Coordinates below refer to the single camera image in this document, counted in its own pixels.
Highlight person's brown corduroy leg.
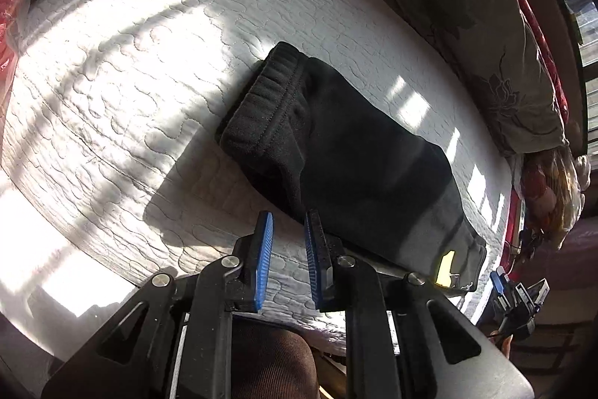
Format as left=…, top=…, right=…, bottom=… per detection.
left=231, top=319, right=319, bottom=399

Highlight white quilted mattress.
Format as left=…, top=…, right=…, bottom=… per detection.
left=0, top=0, right=515, bottom=362

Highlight clear plastic bag orange contents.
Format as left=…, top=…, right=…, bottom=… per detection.
left=0, top=0, right=36, bottom=73

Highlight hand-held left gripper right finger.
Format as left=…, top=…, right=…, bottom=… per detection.
left=303, top=209, right=483, bottom=399

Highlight black pants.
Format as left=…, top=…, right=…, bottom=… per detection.
left=215, top=41, right=488, bottom=293

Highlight grey floral pillow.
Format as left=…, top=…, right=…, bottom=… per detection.
left=385, top=0, right=570, bottom=156

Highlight plastic bag of plush items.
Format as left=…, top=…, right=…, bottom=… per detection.
left=518, top=144, right=592, bottom=250

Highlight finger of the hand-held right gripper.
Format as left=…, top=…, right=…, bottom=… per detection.
left=490, top=266, right=511, bottom=304
left=514, top=279, right=551, bottom=309

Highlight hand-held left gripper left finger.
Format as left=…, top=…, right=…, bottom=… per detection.
left=42, top=211, right=275, bottom=399

